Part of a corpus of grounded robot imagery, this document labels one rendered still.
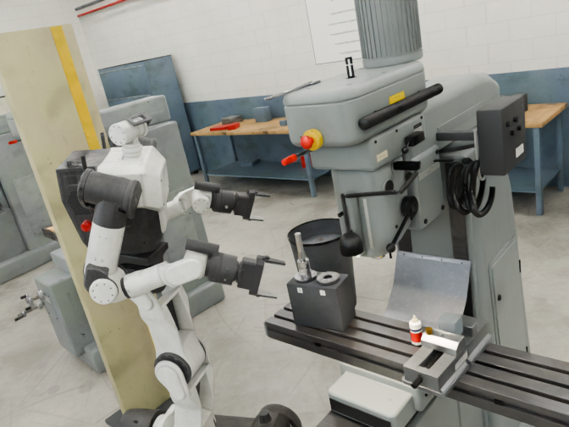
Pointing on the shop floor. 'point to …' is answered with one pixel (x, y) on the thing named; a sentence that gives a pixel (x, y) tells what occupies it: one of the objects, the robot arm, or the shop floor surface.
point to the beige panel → (144, 367)
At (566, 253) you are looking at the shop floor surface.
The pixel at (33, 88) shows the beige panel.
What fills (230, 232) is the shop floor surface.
